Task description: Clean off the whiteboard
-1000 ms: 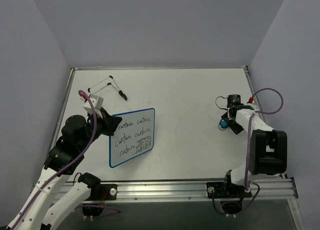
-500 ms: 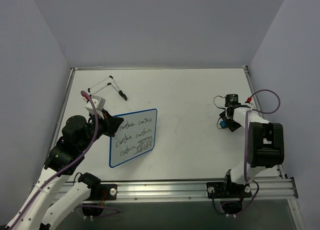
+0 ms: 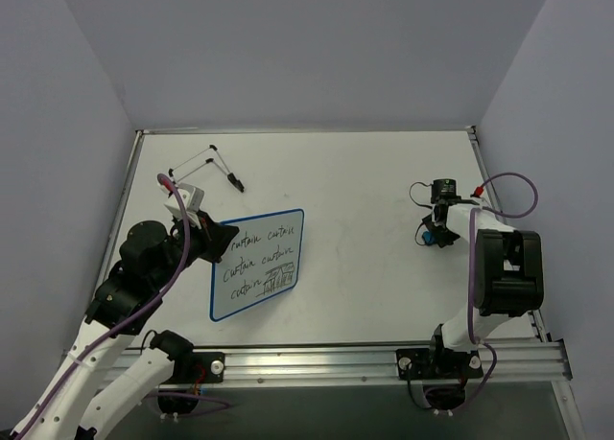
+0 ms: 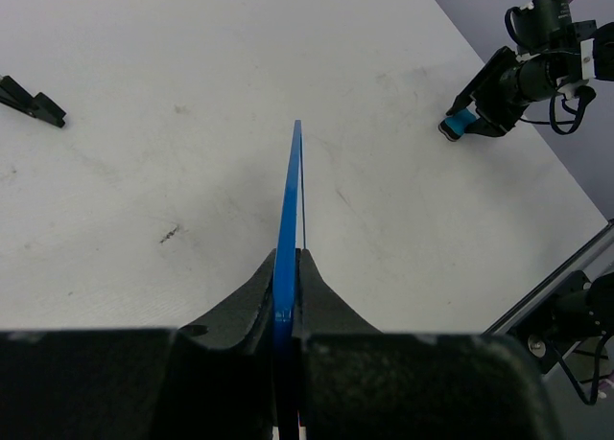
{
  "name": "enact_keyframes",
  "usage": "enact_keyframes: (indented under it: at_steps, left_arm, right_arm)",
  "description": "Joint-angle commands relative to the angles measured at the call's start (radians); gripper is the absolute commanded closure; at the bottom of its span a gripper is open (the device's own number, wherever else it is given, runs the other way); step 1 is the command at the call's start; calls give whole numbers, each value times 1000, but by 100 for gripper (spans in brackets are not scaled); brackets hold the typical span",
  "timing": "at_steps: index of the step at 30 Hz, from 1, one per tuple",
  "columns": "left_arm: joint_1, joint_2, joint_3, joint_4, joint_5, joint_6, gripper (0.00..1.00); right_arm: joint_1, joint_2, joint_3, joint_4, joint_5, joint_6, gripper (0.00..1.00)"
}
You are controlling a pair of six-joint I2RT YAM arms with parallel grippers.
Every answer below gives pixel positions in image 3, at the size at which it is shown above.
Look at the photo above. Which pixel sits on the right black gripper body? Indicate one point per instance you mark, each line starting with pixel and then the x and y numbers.
pixel 439 229

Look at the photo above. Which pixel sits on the blue framed small whiteboard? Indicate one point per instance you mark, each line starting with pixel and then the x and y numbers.
pixel 262 261

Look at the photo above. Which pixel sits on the blue whiteboard eraser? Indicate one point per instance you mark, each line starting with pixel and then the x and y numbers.
pixel 429 238

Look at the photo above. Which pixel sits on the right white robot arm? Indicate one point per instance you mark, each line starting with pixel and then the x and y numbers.
pixel 505 267

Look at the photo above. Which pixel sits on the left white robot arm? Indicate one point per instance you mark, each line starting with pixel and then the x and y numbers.
pixel 151 259

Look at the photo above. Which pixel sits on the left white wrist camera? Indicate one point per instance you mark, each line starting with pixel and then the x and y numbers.
pixel 182 196

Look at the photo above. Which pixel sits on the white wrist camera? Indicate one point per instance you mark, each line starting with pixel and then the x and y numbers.
pixel 182 196
pixel 480 203

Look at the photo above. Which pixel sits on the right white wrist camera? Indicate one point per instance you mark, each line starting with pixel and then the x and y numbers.
pixel 480 203

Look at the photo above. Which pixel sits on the black wire whiteboard stand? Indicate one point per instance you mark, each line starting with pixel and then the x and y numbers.
pixel 210 156

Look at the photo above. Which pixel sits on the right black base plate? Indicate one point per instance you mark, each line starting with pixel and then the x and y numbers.
pixel 423 363

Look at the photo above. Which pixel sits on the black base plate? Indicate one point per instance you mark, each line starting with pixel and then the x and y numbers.
pixel 199 368
pixel 423 363

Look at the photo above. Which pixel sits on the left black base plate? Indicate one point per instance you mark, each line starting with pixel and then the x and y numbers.
pixel 199 368

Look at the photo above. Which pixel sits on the aluminium front rail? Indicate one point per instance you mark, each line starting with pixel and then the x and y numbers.
pixel 519 360

